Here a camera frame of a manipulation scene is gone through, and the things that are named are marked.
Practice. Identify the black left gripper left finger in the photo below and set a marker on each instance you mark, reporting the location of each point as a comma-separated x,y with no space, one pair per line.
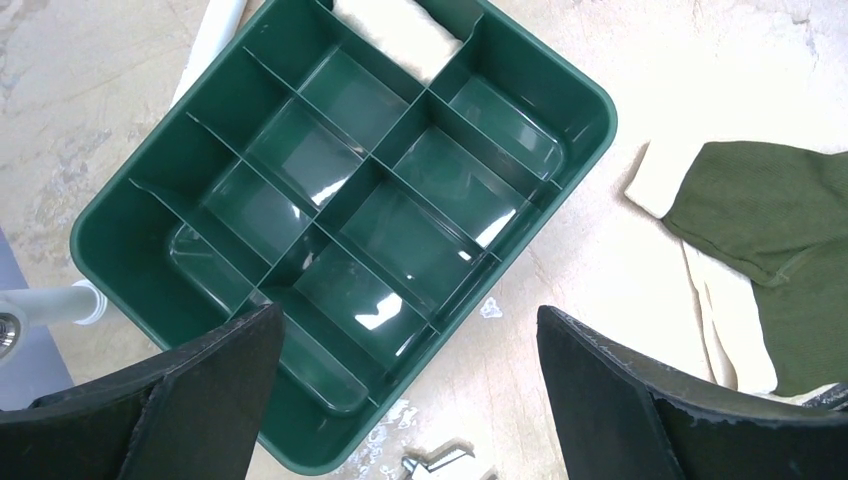
192,412

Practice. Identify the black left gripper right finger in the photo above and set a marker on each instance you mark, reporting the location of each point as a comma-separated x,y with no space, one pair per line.
620,414

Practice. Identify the green divided organizer tray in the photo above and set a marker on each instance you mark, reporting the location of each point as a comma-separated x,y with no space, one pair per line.
306,167

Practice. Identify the cream rolled underwear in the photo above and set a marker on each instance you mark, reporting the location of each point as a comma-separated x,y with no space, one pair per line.
404,31

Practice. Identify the white PVC pipe frame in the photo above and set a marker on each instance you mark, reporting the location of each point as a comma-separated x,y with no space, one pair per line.
81,303

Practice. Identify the olive green underwear cream waistband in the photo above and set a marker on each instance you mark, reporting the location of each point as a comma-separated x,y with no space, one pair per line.
763,232

